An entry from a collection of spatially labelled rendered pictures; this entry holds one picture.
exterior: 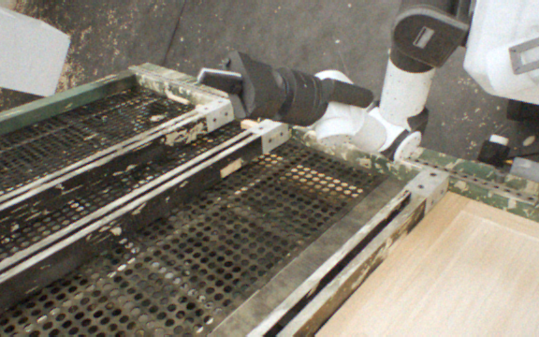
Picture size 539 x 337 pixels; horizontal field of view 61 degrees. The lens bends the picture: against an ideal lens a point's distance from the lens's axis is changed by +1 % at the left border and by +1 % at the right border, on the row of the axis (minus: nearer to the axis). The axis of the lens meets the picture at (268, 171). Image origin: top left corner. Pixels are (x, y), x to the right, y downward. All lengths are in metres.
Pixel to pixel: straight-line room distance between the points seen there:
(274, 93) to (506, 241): 0.66
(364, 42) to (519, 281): 1.67
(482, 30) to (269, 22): 2.13
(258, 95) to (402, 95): 0.37
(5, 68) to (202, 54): 1.90
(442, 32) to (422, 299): 0.49
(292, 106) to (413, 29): 0.25
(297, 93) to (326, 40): 1.88
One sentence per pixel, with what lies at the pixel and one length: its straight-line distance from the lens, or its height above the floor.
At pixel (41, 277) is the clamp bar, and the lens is 1.09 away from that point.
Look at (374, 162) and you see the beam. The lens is 1.31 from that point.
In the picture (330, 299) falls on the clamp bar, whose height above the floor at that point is 1.35.
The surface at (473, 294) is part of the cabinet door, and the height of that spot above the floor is 1.14.
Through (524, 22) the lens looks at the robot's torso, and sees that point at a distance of 0.79.
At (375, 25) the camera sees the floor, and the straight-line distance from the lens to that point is 2.46.
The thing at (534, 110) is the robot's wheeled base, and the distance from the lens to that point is 1.94.
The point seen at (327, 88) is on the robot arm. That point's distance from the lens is 0.73.
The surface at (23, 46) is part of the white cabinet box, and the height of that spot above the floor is 0.36.
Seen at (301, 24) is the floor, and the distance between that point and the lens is 2.69.
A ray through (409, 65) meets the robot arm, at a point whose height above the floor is 1.29.
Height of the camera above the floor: 2.09
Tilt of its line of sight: 53 degrees down
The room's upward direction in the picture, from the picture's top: 82 degrees counter-clockwise
